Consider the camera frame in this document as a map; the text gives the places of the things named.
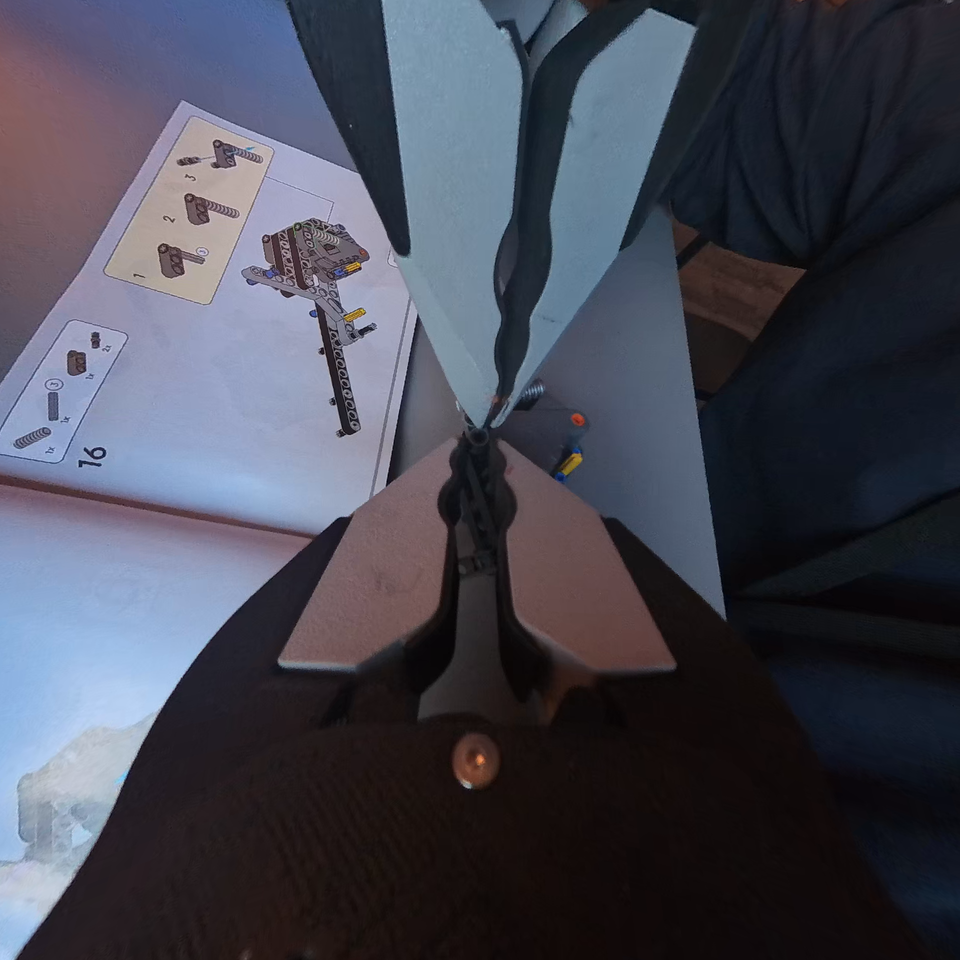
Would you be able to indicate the lego instruction booklet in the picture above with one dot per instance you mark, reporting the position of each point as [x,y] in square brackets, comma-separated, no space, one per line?
[187,360]

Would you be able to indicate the person's dark clothed body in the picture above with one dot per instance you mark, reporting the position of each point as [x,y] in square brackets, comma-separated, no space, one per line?
[825,450]

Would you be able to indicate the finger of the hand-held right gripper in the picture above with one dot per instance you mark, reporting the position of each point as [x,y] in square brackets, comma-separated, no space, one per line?
[450,187]
[600,187]

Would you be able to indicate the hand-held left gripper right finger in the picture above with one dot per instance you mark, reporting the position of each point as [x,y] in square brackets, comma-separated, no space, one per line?
[585,592]

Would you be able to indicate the grey lego worm gear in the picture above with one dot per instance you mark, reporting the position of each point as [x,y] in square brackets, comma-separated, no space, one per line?
[532,394]

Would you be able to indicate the lego technic assembly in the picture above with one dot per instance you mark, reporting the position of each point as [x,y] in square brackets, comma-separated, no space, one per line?
[480,517]

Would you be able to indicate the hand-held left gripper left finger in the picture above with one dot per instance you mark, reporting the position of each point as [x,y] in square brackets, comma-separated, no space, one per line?
[375,585]

